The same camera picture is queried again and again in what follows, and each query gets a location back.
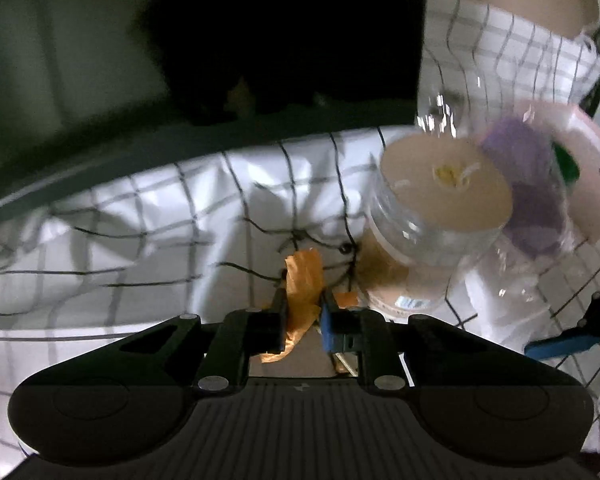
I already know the orange fabric flower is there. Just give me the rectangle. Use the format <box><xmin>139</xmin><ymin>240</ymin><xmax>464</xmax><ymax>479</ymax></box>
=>
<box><xmin>250</xmin><ymin>248</ymin><xmax>358</xmax><ymax>377</ymax></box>

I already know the black monitor screen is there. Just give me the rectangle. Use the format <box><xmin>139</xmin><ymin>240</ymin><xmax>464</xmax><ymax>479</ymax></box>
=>
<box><xmin>0</xmin><ymin>0</ymin><xmax>426</xmax><ymax>223</ymax></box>

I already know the white grid tablecloth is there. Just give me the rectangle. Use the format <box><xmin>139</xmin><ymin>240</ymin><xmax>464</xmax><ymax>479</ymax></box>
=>
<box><xmin>0</xmin><ymin>0</ymin><xmax>600</xmax><ymax>476</ymax></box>

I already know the clear jar with beige lid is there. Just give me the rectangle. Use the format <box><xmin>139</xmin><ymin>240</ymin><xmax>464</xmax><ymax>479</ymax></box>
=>
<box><xmin>355</xmin><ymin>133</ymin><xmax>513</xmax><ymax>318</ymax></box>

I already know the purple flower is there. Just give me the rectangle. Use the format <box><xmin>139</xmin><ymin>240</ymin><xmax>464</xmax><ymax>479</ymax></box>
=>
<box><xmin>465</xmin><ymin>101</ymin><xmax>600</xmax><ymax>351</ymax></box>

